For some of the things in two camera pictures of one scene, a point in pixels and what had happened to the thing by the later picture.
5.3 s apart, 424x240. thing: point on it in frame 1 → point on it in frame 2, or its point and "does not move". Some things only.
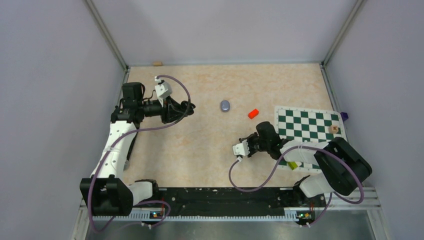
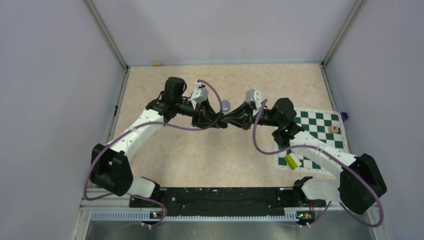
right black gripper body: x=254 y=144 → x=264 y=118
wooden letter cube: x=333 y=129 does not move
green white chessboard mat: x=307 y=125 does not move
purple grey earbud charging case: x=225 y=106 does not move
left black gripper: x=166 y=111 → x=203 y=115
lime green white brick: x=293 y=165 does not move
